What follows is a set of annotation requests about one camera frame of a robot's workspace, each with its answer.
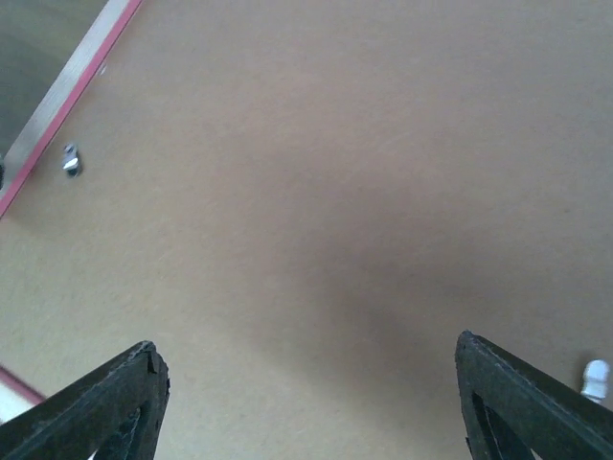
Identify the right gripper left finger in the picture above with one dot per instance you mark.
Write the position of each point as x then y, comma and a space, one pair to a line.
114, 412

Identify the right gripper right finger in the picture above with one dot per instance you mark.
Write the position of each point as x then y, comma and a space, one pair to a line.
513, 410

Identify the pink picture frame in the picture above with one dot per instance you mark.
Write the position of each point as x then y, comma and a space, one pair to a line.
304, 203

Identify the metal frame clip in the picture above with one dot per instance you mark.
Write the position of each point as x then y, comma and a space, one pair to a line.
71, 163

